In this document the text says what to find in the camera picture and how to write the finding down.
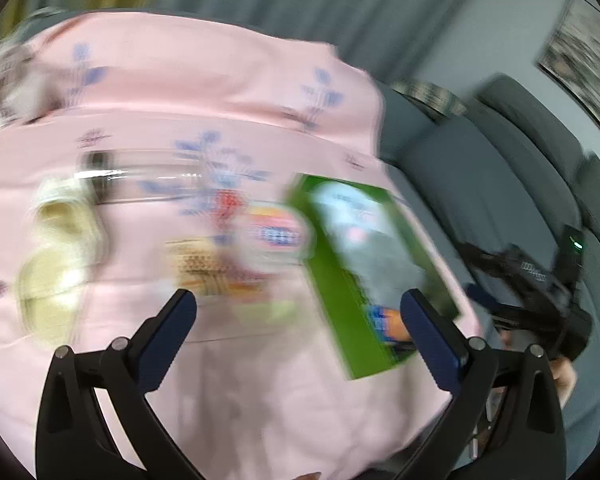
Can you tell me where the clear plastic container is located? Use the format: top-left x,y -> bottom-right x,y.
77,147 -> 222,207

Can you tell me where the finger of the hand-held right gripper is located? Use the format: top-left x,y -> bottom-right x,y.
455,241 -> 523,273
465,282 -> 523,332

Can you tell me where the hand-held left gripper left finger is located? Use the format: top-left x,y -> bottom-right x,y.
35,288 -> 206,480

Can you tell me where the grey sofa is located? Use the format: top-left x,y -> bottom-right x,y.
375,72 -> 600,480

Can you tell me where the red and white packet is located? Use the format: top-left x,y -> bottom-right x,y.
237,201 -> 312,267

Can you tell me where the pink floral blanket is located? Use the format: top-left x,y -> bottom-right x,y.
0,10 -> 484,480

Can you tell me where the red small item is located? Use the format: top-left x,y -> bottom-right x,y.
212,189 -> 247,227

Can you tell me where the framed wall picture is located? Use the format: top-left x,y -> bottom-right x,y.
536,0 -> 600,147

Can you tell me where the patterned cushion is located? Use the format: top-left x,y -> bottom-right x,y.
394,79 -> 467,122

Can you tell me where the grey and white plush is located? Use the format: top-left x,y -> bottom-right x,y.
0,42 -> 52,132

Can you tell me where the person's right hand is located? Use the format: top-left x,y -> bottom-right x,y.
550,357 -> 579,407

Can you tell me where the green cardboard box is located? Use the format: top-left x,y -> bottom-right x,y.
285,174 -> 464,382

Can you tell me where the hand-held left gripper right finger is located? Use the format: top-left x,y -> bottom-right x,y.
395,288 -> 567,480

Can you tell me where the yellow patterned packet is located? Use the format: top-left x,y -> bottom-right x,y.
164,239 -> 237,297

